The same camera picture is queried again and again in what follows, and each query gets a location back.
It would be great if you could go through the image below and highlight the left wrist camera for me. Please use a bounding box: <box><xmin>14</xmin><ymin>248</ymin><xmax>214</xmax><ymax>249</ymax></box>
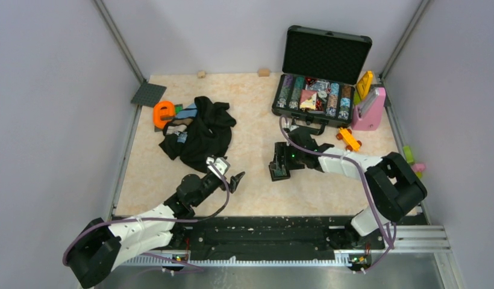
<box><xmin>205</xmin><ymin>157</ymin><xmax>231</xmax><ymax>178</ymax></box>

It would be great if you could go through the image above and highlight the black square frame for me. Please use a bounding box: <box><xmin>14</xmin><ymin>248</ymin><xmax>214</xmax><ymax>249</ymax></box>
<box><xmin>269</xmin><ymin>161</ymin><xmax>290</xmax><ymax>182</ymax></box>

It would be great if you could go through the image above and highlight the small wooden block right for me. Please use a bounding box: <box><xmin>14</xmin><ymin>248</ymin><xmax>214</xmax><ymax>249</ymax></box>
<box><xmin>257</xmin><ymin>69</ymin><xmax>270</xmax><ymax>77</ymax></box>

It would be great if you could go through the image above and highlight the orange tape dispenser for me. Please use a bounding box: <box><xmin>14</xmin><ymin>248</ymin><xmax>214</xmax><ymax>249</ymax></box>
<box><xmin>152</xmin><ymin>101</ymin><xmax>176</xmax><ymax>129</ymax></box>

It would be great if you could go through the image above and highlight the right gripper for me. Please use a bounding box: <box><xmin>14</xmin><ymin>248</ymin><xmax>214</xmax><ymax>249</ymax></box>
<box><xmin>272</xmin><ymin>142</ymin><xmax>305</xmax><ymax>171</ymax></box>

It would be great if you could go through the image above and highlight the yellow toy piece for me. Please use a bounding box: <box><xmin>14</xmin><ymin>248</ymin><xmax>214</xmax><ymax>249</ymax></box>
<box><xmin>354</xmin><ymin>70</ymin><xmax>374</xmax><ymax>105</ymax></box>

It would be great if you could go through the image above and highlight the dark grey lego baseplate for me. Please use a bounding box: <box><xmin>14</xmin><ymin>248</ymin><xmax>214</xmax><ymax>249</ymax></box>
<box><xmin>131</xmin><ymin>81</ymin><xmax>167</xmax><ymax>108</ymax></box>

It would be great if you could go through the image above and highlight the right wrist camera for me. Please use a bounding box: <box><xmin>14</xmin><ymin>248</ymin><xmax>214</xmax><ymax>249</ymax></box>
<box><xmin>281</xmin><ymin>121</ymin><xmax>300</xmax><ymax>134</ymax></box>

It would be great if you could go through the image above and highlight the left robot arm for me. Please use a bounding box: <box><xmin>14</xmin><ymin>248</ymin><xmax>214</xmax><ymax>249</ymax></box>
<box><xmin>62</xmin><ymin>171</ymin><xmax>245</xmax><ymax>288</ymax></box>

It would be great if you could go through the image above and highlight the yellow toy car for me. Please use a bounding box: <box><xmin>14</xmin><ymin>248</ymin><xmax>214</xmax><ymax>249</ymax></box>
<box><xmin>336</xmin><ymin>128</ymin><xmax>362</xmax><ymax>152</ymax></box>

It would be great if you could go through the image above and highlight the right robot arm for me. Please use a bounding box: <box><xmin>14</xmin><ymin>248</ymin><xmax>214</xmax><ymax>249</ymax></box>
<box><xmin>269</xmin><ymin>128</ymin><xmax>428</xmax><ymax>248</ymax></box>

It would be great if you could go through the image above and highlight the green and pink toy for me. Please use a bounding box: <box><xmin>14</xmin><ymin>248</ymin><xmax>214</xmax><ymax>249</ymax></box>
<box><xmin>402</xmin><ymin>145</ymin><xmax>427</xmax><ymax>179</ymax></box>

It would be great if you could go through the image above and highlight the pink box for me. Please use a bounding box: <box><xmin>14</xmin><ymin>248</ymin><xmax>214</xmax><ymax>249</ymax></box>
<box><xmin>351</xmin><ymin>87</ymin><xmax>386</xmax><ymax>131</ymax></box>

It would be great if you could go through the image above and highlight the black poker chip case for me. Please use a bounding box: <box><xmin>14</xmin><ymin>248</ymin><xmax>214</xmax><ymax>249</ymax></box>
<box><xmin>271</xmin><ymin>25</ymin><xmax>373</xmax><ymax>134</ymax></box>

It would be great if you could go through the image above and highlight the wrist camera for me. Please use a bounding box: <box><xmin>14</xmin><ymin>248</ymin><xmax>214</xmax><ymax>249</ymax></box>
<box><xmin>205</xmin><ymin>157</ymin><xmax>231</xmax><ymax>178</ymax></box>
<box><xmin>281</xmin><ymin>121</ymin><xmax>300</xmax><ymax>134</ymax></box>

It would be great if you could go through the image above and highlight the black printed t-shirt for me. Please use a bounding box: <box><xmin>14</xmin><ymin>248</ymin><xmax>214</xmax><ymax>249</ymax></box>
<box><xmin>159</xmin><ymin>96</ymin><xmax>237</xmax><ymax>173</ymax></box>

